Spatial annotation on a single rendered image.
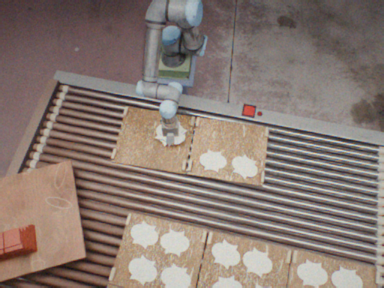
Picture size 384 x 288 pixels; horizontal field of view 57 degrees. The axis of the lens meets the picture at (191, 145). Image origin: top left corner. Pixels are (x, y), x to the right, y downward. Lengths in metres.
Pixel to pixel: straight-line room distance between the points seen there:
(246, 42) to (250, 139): 1.73
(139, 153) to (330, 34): 2.47
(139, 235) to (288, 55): 2.36
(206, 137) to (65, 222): 0.85
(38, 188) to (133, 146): 0.53
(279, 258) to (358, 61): 2.36
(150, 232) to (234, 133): 0.71
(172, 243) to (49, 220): 0.60
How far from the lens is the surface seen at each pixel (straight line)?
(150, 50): 1.71
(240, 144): 1.99
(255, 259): 1.83
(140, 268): 1.82
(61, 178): 1.92
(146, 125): 2.04
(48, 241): 1.86
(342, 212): 2.02
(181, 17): 1.65
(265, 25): 3.75
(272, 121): 2.10
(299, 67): 3.51
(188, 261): 1.82
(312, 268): 1.89
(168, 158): 1.95
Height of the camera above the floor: 2.75
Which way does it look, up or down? 67 degrees down
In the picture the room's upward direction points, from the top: 2 degrees counter-clockwise
